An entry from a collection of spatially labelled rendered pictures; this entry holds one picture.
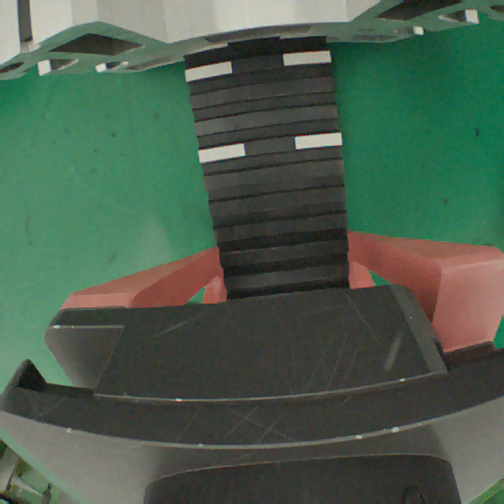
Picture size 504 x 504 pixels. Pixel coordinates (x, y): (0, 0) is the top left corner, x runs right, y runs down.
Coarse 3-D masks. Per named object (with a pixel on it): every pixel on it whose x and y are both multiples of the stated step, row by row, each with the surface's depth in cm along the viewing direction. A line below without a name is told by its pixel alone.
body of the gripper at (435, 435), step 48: (48, 384) 5; (432, 384) 3; (480, 384) 3; (48, 432) 3; (96, 432) 3; (144, 432) 3; (192, 432) 3; (240, 432) 3; (288, 432) 3; (336, 432) 3; (384, 432) 3; (432, 432) 3; (480, 432) 3; (96, 480) 4; (144, 480) 4; (192, 480) 3; (240, 480) 3; (288, 480) 3; (336, 480) 3; (384, 480) 3; (432, 480) 3; (480, 480) 4
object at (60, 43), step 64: (0, 0) 3; (64, 0) 3; (128, 0) 4; (192, 0) 6; (256, 0) 6; (320, 0) 6; (384, 0) 4; (448, 0) 4; (0, 64) 3; (64, 64) 6; (128, 64) 8
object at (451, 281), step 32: (352, 256) 11; (384, 256) 8; (416, 256) 6; (448, 256) 5; (480, 256) 5; (352, 288) 12; (416, 288) 6; (448, 288) 5; (480, 288) 5; (448, 320) 6; (480, 320) 6; (448, 352) 6; (480, 352) 5
